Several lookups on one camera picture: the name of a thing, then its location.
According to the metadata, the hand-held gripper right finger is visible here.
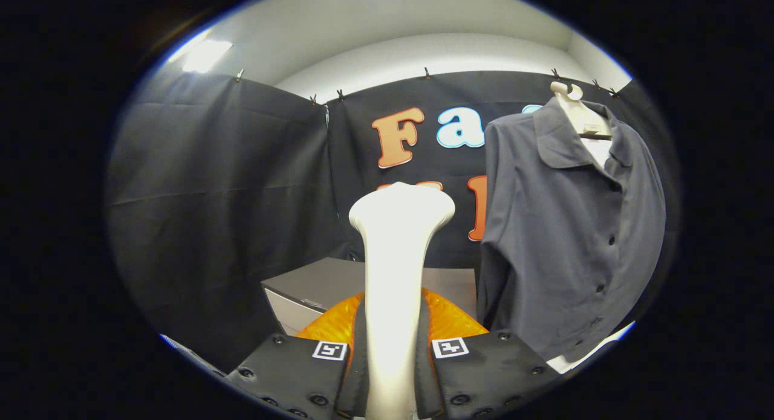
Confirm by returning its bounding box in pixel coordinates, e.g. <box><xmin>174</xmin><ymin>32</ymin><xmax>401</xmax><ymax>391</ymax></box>
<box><xmin>417</xmin><ymin>287</ymin><xmax>563</xmax><ymax>420</ymax></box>

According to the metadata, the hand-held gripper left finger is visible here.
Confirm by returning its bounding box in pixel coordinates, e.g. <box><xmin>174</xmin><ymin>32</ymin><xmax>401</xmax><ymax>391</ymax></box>
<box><xmin>225</xmin><ymin>290</ymin><xmax>368</xmax><ymax>420</ymax></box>

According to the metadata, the white garment steamer head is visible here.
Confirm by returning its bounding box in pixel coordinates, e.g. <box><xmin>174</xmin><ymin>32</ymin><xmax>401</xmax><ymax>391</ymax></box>
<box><xmin>349</xmin><ymin>182</ymin><xmax>456</xmax><ymax>420</ymax></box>

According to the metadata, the grey button-up shirt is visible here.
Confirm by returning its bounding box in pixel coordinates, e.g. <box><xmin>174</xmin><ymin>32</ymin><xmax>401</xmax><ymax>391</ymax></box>
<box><xmin>476</xmin><ymin>97</ymin><xmax>667</xmax><ymax>363</ymax></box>

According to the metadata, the white garment hanger form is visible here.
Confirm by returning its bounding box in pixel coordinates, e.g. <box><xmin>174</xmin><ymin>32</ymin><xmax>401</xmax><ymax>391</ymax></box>
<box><xmin>547</xmin><ymin>82</ymin><xmax>636</xmax><ymax>374</ymax></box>

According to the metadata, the grey drawer cabinet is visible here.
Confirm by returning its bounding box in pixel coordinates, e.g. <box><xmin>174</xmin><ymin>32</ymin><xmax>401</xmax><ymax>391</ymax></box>
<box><xmin>261</xmin><ymin>257</ymin><xmax>478</xmax><ymax>336</ymax></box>

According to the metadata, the black backdrop cloth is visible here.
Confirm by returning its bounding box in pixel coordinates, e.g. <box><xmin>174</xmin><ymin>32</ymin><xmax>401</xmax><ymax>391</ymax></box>
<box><xmin>106</xmin><ymin>69</ymin><xmax>681</xmax><ymax>372</ymax></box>

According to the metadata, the rectangular ceiling light panel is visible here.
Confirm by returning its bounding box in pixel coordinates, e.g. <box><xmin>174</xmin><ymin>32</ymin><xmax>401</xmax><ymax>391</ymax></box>
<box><xmin>181</xmin><ymin>39</ymin><xmax>233</xmax><ymax>74</ymax></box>

